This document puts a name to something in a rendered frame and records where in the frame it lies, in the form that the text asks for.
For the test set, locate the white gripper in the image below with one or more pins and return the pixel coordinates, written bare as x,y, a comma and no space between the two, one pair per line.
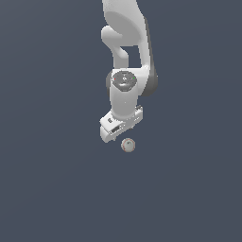
121,124

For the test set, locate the white baseball with red stitching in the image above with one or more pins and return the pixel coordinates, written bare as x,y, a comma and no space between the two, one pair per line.
128,145

